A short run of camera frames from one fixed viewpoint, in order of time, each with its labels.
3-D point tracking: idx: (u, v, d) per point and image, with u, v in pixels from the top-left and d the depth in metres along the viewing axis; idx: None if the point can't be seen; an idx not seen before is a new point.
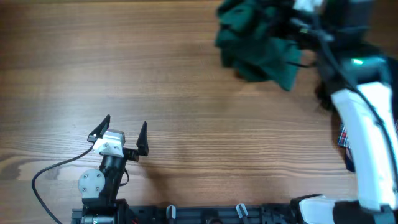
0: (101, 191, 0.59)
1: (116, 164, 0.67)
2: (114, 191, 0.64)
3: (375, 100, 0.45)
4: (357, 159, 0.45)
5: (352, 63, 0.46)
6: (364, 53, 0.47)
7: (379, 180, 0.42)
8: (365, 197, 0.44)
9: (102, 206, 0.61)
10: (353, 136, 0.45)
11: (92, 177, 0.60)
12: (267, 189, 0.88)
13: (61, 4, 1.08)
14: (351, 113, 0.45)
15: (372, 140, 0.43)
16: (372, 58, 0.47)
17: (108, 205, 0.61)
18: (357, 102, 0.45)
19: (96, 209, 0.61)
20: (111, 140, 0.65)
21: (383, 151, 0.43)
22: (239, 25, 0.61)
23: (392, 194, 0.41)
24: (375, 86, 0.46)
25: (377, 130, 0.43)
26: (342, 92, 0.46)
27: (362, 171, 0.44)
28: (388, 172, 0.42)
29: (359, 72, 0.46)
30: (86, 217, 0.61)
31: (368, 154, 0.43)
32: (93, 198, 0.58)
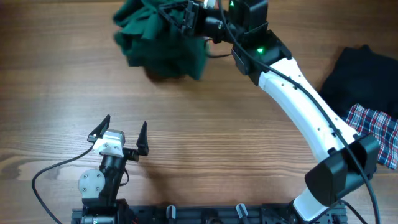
0: (101, 190, 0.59)
1: (116, 164, 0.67)
2: (115, 191, 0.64)
3: (287, 71, 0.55)
4: (297, 121, 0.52)
5: (257, 53, 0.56)
6: (268, 45, 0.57)
7: (317, 131, 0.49)
8: (318, 150, 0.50)
9: (102, 206, 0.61)
10: (286, 104, 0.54)
11: (92, 177, 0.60)
12: (267, 189, 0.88)
13: (61, 4, 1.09)
14: (275, 89, 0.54)
15: (298, 102, 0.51)
16: (273, 47, 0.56)
17: (108, 205, 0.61)
18: (273, 78, 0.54)
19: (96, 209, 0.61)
20: (111, 140, 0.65)
21: (308, 107, 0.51)
22: (150, 33, 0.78)
23: (333, 138, 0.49)
24: (285, 61, 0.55)
25: (298, 93, 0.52)
26: (262, 76, 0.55)
27: (305, 129, 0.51)
28: (320, 122, 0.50)
29: (267, 58, 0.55)
30: (86, 217, 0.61)
31: (300, 114, 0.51)
32: (94, 198, 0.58)
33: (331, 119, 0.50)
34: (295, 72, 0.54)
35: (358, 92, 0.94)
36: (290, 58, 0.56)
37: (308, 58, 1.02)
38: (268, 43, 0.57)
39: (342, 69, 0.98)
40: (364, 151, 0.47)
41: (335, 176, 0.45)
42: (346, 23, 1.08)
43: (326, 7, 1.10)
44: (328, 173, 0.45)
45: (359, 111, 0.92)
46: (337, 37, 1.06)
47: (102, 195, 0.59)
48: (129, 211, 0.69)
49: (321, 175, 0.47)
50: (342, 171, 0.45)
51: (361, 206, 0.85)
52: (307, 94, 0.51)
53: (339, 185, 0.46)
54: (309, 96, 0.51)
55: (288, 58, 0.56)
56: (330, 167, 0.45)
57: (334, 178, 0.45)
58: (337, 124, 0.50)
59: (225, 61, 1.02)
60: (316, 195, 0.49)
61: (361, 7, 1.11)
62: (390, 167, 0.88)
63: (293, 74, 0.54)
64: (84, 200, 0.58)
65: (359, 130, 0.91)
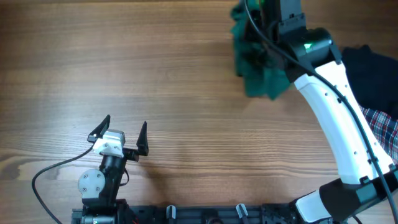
0: (101, 191, 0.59)
1: (116, 164, 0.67)
2: (114, 191, 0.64)
3: (333, 79, 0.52)
4: (334, 137, 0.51)
5: (303, 48, 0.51)
6: (317, 38, 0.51)
7: (354, 155, 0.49)
8: (347, 171, 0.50)
9: (102, 207, 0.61)
10: (322, 115, 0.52)
11: (91, 177, 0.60)
12: (267, 189, 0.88)
13: (61, 4, 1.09)
14: (314, 96, 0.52)
15: (340, 121, 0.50)
16: (323, 43, 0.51)
17: (108, 205, 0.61)
18: (317, 84, 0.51)
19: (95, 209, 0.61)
20: (111, 140, 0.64)
21: (350, 127, 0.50)
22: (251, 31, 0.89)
23: (368, 166, 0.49)
24: (331, 65, 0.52)
25: (342, 107, 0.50)
26: (303, 77, 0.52)
27: (339, 147, 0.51)
28: (359, 147, 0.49)
29: (312, 55, 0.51)
30: (86, 217, 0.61)
31: (341, 134, 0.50)
32: (94, 198, 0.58)
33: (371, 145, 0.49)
34: (340, 82, 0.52)
35: (358, 92, 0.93)
36: (338, 62, 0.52)
37: None
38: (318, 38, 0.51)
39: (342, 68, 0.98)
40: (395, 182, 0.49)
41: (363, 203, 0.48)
42: (347, 22, 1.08)
43: (326, 8, 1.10)
44: (355, 201, 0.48)
45: None
46: (337, 37, 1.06)
47: (102, 195, 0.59)
48: (129, 210, 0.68)
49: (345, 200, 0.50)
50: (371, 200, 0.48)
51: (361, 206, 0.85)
52: (352, 112, 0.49)
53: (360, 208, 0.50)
54: (353, 116, 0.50)
55: (336, 63, 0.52)
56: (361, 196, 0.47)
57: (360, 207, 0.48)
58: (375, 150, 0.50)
59: (225, 60, 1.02)
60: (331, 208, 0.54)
61: (361, 7, 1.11)
62: None
63: (340, 83, 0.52)
64: (84, 200, 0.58)
65: None
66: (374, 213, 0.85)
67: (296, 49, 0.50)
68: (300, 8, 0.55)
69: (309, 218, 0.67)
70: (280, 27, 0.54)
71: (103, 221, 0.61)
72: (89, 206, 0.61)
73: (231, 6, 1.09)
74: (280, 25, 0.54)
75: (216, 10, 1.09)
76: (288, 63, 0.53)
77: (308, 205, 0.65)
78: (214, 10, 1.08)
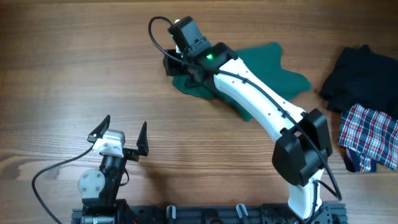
0: (101, 191, 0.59)
1: (116, 164, 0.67)
2: (115, 190, 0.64)
3: (237, 71, 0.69)
4: (251, 109, 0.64)
5: (208, 60, 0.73)
6: (217, 50, 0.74)
7: (268, 116, 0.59)
8: (272, 130, 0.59)
9: (103, 207, 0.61)
10: (240, 99, 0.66)
11: (91, 177, 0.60)
12: (267, 189, 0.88)
13: (61, 4, 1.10)
14: (227, 86, 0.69)
15: (248, 95, 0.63)
16: (221, 53, 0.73)
17: (108, 205, 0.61)
18: (225, 79, 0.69)
19: (96, 209, 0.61)
20: (111, 140, 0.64)
21: (256, 96, 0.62)
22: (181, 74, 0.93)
23: (282, 119, 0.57)
24: (232, 62, 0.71)
25: (247, 86, 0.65)
26: (215, 78, 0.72)
27: (260, 116, 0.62)
28: (271, 109, 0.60)
29: (216, 61, 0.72)
30: (86, 217, 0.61)
31: (251, 103, 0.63)
32: (94, 198, 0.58)
33: (278, 104, 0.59)
34: (242, 70, 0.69)
35: (359, 92, 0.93)
36: (236, 59, 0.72)
37: (306, 57, 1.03)
38: (217, 51, 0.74)
39: (342, 68, 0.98)
40: (313, 125, 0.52)
41: (289, 153, 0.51)
42: (346, 22, 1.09)
43: (325, 7, 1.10)
44: (284, 152, 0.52)
45: (359, 111, 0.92)
46: (337, 37, 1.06)
47: (101, 195, 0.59)
48: (128, 210, 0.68)
49: (282, 156, 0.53)
50: (294, 147, 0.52)
51: (362, 207, 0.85)
52: (253, 84, 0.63)
53: (296, 162, 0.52)
54: (255, 86, 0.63)
55: (234, 60, 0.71)
56: (283, 145, 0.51)
57: (291, 157, 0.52)
58: (285, 107, 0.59)
59: None
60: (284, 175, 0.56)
61: (360, 6, 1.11)
62: (390, 167, 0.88)
63: (241, 71, 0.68)
64: (84, 199, 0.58)
65: (359, 130, 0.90)
66: (374, 213, 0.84)
67: (203, 62, 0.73)
68: (200, 33, 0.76)
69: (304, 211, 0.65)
70: (190, 50, 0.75)
71: (104, 221, 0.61)
72: (89, 206, 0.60)
73: (229, 6, 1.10)
74: (189, 50, 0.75)
75: (216, 10, 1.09)
76: (203, 73, 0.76)
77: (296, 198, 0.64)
78: (214, 11, 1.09)
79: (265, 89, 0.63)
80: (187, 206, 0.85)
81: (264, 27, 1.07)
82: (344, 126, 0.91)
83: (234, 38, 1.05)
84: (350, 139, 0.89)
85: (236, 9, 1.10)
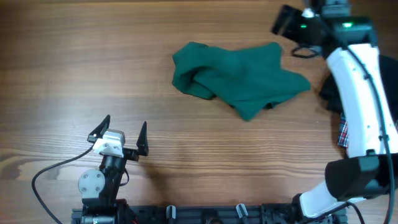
0: (101, 191, 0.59)
1: (116, 163, 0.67)
2: (114, 190, 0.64)
3: (364, 58, 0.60)
4: (352, 115, 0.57)
5: (346, 27, 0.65)
6: (358, 21, 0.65)
7: (366, 127, 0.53)
8: (356, 147, 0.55)
9: (103, 207, 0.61)
10: (349, 96, 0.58)
11: (91, 177, 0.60)
12: (267, 189, 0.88)
13: (61, 4, 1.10)
14: (341, 71, 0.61)
15: (360, 96, 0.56)
16: (363, 24, 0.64)
17: (108, 205, 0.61)
18: (347, 59, 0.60)
19: (96, 209, 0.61)
20: (111, 140, 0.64)
21: (367, 96, 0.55)
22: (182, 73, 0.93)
23: (378, 140, 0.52)
24: (367, 46, 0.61)
25: (365, 83, 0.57)
26: (335, 52, 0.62)
27: (356, 126, 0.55)
28: (372, 121, 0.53)
29: (349, 34, 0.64)
30: (86, 217, 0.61)
31: (359, 109, 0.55)
32: (94, 198, 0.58)
33: (384, 119, 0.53)
34: (372, 62, 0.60)
35: None
36: (373, 46, 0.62)
37: (306, 57, 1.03)
38: (359, 22, 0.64)
39: None
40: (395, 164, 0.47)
41: (361, 174, 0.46)
42: None
43: None
44: (357, 170, 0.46)
45: None
46: None
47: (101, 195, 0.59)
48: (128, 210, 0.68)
49: (349, 171, 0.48)
50: (370, 173, 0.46)
51: (361, 207, 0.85)
52: (372, 83, 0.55)
53: (359, 183, 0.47)
54: (373, 88, 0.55)
55: (371, 46, 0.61)
56: (361, 165, 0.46)
57: (359, 177, 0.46)
58: (388, 130, 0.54)
59: None
60: (334, 183, 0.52)
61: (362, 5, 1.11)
62: None
63: (370, 64, 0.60)
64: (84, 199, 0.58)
65: None
66: (374, 213, 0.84)
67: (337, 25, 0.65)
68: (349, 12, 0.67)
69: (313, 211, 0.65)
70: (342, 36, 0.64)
71: (104, 220, 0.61)
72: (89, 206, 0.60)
73: (230, 6, 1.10)
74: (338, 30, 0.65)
75: (216, 10, 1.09)
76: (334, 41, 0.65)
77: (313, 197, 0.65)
78: (214, 11, 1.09)
79: (381, 98, 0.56)
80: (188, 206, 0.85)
81: (265, 27, 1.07)
82: (344, 126, 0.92)
83: (234, 38, 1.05)
84: None
85: (236, 9, 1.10)
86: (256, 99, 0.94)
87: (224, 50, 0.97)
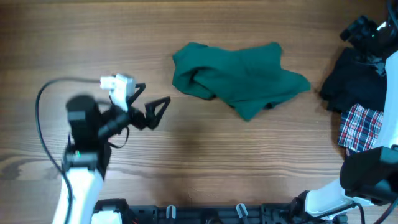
0: (89, 113, 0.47)
1: (120, 120, 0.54)
2: (91, 127, 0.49)
3: None
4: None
5: None
6: None
7: None
8: None
9: (87, 140, 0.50)
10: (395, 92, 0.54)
11: (79, 98, 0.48)
12: (267, 189, 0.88)
13: (60, 4, 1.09)
14: None
15: None
16: None
17: (95, 139, 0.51)
18: None
19: (81, 139, 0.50)
20: (119, 81, 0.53)
21: None
22: (181, 73, 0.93)
23: None
24: None
25: None
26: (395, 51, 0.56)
27: None
28: None
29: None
30: (68, 153, 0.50)
31: None
32: (79, 117, 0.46)
33: None
34: None
35: (359, 92, 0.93)
36: None
37: (306, 58, 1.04)
38: None
39: (342, 69, 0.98)
40: None
41: (380, 164, 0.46)
42: (346, 22, 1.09)
43: (324, 7, 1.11)
44: (376, 159, 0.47)
45: (359, 111, 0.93)
46: (337, 38, 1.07)
47: (90, 119, 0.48)
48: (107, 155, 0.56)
49: (368, 161, 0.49)
50: (390, 167, 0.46)
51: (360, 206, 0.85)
52: None
53: (374, 176, 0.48)
54: None
55: None
56: (382, 155, 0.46)
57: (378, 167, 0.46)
58: None
59: None
60: (349, 174, 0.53)
61: (360, 6, 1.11)
62: None
63: None
64: (71, 120, 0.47)
65: (359, 130, 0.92)
66: (373, 213, 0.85)
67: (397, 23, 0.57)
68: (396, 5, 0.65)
69: (314, 208, 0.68)
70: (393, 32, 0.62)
71: (86, 158, 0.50)
72: (74, 135, 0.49)
73: (229, 7, 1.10)
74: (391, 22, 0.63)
75: (216, 10, 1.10)
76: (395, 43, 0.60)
77: (318, 196, 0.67)
78: (214, 11, 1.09)
79: None
80: (189, 206, 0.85)
81: (264, 27, 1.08)
82: (344, 126, 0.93)
83: (234, 38, 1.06)
84: (350, 139, 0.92)
85: (236, 9, 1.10)
86: (256, 100, 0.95)
87: (223, 50, 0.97)
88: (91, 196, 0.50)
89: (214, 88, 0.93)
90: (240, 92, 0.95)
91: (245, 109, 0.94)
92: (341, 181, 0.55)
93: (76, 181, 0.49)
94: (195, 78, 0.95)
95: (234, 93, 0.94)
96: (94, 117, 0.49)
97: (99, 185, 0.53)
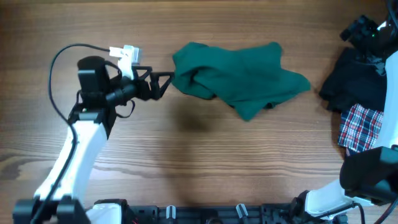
0: (97, 71, 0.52)
1: (126, 90, 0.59)
2: (97, 84, 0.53)
3: None
4: None
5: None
6: None
7: None
8: None
9: (94, 99, 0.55)
10: None
11: (91, 60, 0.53)
12: (267, 189, 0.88)
13: (61, 4, 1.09)
14: None
15: None
16: None
17: (101, 99, 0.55)
18: None
19: (88, 97, 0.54)
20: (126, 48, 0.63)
21: None
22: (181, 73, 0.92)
23: None
24: None
25: None
26: None
27: None
28: None
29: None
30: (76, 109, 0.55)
31: None
32: (89, 73, 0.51)
33: None
34: None
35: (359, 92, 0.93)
36: None
37: (306, 58, 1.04)
38: None
39: (342, 69, 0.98)
40: None
41: (379, 164, 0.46)
42: (346, 22, 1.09)
43: (325, 7, 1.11)
44: (376, 159, 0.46)
45: (359, 111, 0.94)
46: (337, 37, 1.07)
47: (98, 76, 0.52)
48: (114, 119, 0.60)
49: (368, 160, 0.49)
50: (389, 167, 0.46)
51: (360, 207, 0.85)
52: None
53: (374, 176, 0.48)
54: None
55: None
56: (382, 155, 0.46)
57: (377, 167, 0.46)
58: None
59: None
60: (349, 173, 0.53)
61: (361, 5, 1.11)
62: None
63: None
64: (81, 75, 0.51)
65: (359, 130, 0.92)
66: (373, 213, 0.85)
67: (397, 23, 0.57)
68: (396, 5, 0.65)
69: (315, 208, 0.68)
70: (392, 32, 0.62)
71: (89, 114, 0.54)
72: (84, 93, 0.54)
73: (229, 6, 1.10)
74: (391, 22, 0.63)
75: (216, 10, 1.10)
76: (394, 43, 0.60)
77: (318, 196, 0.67)
78: (214, 10, 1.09)
79: None
80: (188, 206, 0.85)
81: (264, 27, 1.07)
82: (344, 126, 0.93)
83: (234, 38, 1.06)
84: (350, 139, 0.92)
85: (236, 9, 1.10)
86: (256, 100, 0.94)
87: (222, 50, 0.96)
88: (92, 144, 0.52)
89: (215, 87, 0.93)
90: (240, 92, 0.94)
91: (245, 109, 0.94)
92: (341, 180, 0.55)
93: (84, 127, 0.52)
94: (195, 78, 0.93)
95: (236, 93, 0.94)
96: (102, 76, 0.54)
97: (101, 140, 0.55)
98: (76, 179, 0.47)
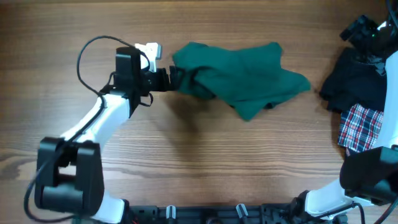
0: (132, 60, 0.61)
1: None
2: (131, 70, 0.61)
3: None
4: None
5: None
6: None
7: None
8: None
9: (124, 81, 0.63)
10: None
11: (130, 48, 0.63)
12: (267, 190, 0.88)
13: (61, 4, 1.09)
14: None
15: None
16: None
17: (130, 83, 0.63)
18: None
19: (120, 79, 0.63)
20: None
21: None
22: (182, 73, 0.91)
23: None
24: None
25: None
26: None
27: None
28: None
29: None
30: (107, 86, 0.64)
31: None
32: (125, 58, 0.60)
33: None
34: None
35: (359, 92, 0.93)
36: None
37: (306, 58, 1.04)
38: None
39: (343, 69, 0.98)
40: None
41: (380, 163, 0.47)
42: (347, 22, 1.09)
43: (325, 7, 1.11)
44: (376, 158, 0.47)
45: (359, 111, 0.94)
46: (337, 37, 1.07)
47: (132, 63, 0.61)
48: (137, 102, 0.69)
49: (369, 160, 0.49)
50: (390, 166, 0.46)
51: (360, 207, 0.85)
52: None
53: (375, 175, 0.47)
54: None
55: None
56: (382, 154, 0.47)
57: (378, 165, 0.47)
58: None
59: None
60: (351, 175, 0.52)
61: (361, 5, 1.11)
62: None
63: None
64: (119, 59, 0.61)
65: (359, 130, 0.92)
66: (373, 213, 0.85)
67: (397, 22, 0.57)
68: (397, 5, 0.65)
69: (315, 208, 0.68)
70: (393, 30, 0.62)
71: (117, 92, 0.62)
72: (118, 75, 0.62)
73: (230, 6, 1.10)
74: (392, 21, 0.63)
75: (216, 9, 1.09)
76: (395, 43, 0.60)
77: (319, 196, 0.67)
78: (214, 10, 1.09)
79: None
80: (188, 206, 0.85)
81: (264, 27, 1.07)
82: (344, 126, 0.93)
83: (234, 38, 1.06)
84: (350, 139, 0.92)
85: (236, 9, 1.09)
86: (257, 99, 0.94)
87: (222, 50, 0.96)
88: (117, 114, 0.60)
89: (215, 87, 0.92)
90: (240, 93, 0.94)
91: (245, 109, 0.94)
92: (341, 182, 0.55)
93: (112, 99, 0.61)
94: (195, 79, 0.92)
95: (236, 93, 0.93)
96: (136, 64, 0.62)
97: (122, 117, 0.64)
98: (97, 133, 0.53)
